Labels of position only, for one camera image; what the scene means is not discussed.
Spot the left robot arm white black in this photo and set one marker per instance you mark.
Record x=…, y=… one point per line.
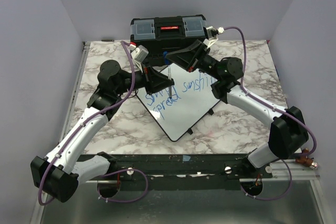
x=60, y=172

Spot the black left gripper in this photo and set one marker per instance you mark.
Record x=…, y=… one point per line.
x=154, y=81

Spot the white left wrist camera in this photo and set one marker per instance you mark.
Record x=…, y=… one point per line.
x=138, y=54

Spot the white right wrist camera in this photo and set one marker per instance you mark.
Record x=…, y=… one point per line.
x=211, y=35

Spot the white marker pen blue cap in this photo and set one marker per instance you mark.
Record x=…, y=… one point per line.
x=169, y=75

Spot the black plastic toolbox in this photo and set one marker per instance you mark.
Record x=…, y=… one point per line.
x=166, y=34

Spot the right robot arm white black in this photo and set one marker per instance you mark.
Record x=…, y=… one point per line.
x=287, y=131

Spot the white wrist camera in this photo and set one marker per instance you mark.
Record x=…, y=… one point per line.
x=211, y=35
x=138, y=54

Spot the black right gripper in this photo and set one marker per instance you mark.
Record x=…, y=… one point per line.
x=189, y=57

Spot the white whiteboard with black rim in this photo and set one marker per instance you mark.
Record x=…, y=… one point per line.
x=192, y=99

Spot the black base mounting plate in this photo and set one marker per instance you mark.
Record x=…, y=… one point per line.
x=182, y=172

